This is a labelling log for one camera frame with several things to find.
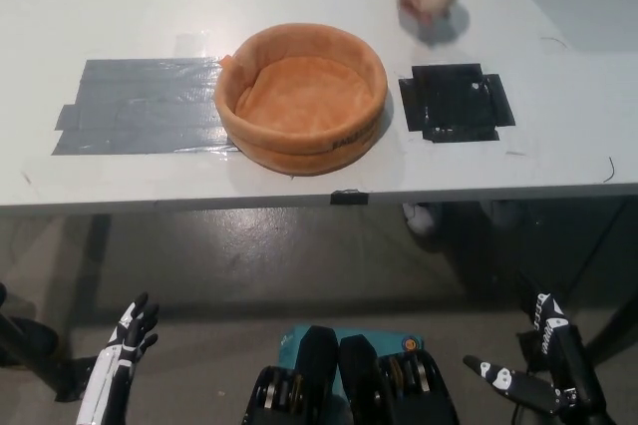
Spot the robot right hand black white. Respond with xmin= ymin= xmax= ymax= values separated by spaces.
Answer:
xmin=463 ymin=272 xmax=620 ymax=425

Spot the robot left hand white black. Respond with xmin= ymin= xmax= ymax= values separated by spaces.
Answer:
xmin=74 ymin=291 xmax=160 ymax=425

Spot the robot body black blocks teal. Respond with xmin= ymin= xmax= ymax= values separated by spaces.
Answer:
xmin=241 ymin=323 xmax=461 ymax=425

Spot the white shoe of person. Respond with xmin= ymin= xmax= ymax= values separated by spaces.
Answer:
xmin=402 ymin=201 xmax=441 ymax=236

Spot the orange soft round basket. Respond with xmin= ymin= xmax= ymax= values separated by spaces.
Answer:
xmin=213 ymin=21 xmax=390 ymax=178

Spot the black stand base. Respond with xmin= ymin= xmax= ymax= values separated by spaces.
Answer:
xmin=0 ymin=280 xmax=97 ymax=404

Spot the dark slanted table leg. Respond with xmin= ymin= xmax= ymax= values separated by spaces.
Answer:
xmin=562 ymin=199 xmax=638 ymax=367

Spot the grey table leg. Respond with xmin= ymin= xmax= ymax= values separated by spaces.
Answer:
xmin=67 ymin=213 xmax=113 ymax=341

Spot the small black tape strip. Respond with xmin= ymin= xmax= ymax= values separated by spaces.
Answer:
xmin=329 ymin=189 xmax=371 ymax=207

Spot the black tape square patch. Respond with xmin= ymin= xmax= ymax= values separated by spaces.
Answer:
xmin=398 ymin=63 xmax=517 ymax=144

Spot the grey duct tape patch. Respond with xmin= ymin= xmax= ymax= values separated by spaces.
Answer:
xmin=50 ymin=58 xmax=240 ymax=158

